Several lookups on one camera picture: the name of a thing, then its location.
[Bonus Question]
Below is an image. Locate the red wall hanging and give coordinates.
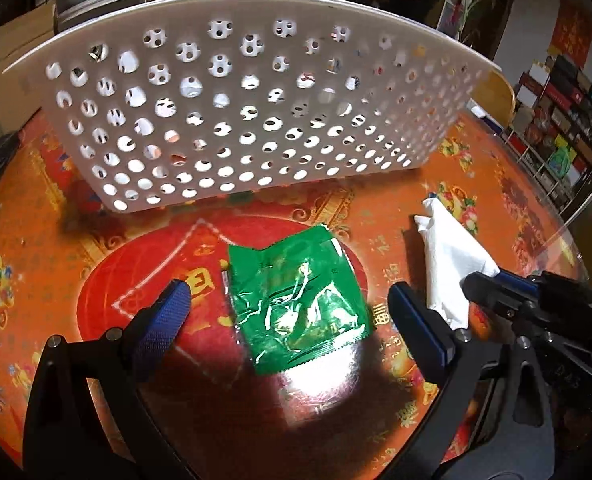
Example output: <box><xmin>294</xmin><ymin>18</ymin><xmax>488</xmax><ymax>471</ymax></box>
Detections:
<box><xmin>438</xmin><ymin>0</ymin><xmax>484</xmax><ymax>36</ymax></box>

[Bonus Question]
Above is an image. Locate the white paper tissue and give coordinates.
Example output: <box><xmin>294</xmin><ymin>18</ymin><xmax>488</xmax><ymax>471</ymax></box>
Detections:
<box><xmin>413</xmin><ymin>197</ymin><xmax>501</xmax><ymax>331</ymax></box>

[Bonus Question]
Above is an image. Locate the green foil packet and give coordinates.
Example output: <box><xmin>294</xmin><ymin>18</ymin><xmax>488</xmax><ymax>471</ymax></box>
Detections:
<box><xmin>226</xmin><ymin>225</ymin><xmax>374</xmax><ymax>376</ymax></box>

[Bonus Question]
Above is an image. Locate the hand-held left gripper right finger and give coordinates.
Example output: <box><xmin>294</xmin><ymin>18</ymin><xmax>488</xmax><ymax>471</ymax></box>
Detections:
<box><xmin>383</xmin><ymin>282</ymin><xmax>556</xmax><ymax>480</ymax></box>

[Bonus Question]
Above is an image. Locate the white perforated plastic basket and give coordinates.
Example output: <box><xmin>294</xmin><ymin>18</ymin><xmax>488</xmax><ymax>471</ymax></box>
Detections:
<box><xmin>1</xmin><ymin>0</ymin><xmax>504</xmax><ymax>213</ymax></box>

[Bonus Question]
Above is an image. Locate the red wall poster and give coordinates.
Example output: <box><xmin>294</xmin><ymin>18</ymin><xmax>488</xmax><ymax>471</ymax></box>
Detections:
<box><xmin>548</xmin><ymin>0</ymin><xmax>592</xmax><ymax>68</ymax></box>

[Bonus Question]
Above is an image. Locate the wooden chair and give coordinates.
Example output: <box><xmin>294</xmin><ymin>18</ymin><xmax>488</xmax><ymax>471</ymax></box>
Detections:
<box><xmin>468</xmin><ymin>70</ymin><xmax>517</xmax><ymax>133</ymax></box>

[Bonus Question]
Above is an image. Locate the white shoe rack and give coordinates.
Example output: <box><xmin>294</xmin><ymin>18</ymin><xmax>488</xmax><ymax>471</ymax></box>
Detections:
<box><xmin>506</xmin><ymin>52</ymin><xmax>592</xmax><ymax>211</ymax></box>

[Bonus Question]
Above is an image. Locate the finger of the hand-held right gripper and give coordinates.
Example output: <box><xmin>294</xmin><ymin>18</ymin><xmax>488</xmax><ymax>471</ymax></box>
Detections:
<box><xmin>460</xmin><ymin>272</ymin><xmax>536</xmax><ymax>318</ymax></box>
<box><xmin>498</xmin><ymin>271</ymin><xmax>589</xmax><ymax>297</ymax></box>

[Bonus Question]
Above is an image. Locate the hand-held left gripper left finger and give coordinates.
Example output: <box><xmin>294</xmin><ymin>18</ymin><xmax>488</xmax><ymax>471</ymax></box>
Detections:
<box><xmin>23</xmin><ymin>280</ymin><xmax>191</xmax><ymax>480</ymax></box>

